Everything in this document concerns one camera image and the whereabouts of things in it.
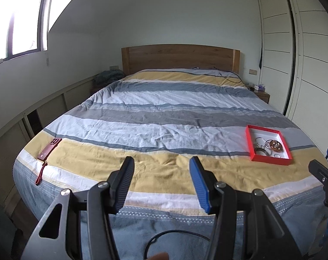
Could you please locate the wooden headboard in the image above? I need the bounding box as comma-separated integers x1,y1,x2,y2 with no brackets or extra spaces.
121,44,241,76

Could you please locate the wooden nightstand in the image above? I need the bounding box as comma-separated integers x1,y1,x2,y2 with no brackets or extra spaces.
255,90,271,104

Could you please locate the black looped cable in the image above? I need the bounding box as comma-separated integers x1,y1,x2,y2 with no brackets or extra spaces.
144,230,210,260

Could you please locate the grey cloth pile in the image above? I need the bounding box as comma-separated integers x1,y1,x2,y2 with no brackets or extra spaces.
95,70,125,86

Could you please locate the bed with striped duvet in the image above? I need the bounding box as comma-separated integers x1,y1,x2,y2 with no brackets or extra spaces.
14,68,328,260

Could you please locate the white wardrobe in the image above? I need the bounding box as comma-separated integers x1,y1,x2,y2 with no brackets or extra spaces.
257,0,328,152

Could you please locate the red phone with strap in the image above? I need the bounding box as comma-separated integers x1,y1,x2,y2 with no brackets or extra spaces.
36,138,62,186

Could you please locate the amber bangle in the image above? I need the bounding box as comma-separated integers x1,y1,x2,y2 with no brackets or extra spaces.
265,140,284,152

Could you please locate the red shallow cardboard box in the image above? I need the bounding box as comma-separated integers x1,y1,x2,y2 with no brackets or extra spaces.
245,125,293,166

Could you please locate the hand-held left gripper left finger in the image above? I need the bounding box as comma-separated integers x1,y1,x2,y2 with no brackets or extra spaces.
20,156,135,260

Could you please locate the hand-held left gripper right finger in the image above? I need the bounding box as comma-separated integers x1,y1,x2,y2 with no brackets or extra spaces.
189,156,301,260

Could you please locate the window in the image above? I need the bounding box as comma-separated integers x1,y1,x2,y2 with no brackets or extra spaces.
0,0,49,63

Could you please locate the person's left hand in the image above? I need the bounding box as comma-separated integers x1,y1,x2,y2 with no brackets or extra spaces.
148,252,170,260

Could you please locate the thin black cable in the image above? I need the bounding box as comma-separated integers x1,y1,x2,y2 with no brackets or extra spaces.
192,66,242,84

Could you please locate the low white wall cabinet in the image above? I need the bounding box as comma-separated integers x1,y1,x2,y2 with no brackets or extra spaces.
0,74,97,214

